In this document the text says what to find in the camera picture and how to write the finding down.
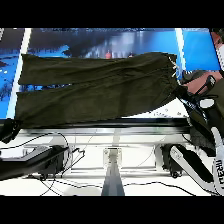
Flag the dark green pants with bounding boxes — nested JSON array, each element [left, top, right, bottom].
[[13, 51, 184, 130]]

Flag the silver frame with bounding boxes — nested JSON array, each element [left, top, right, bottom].
[[0, 125, 224, 197]]

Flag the black cable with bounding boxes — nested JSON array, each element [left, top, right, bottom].
[[122, 180, 198, 197], [0, 131, 86, 197]]

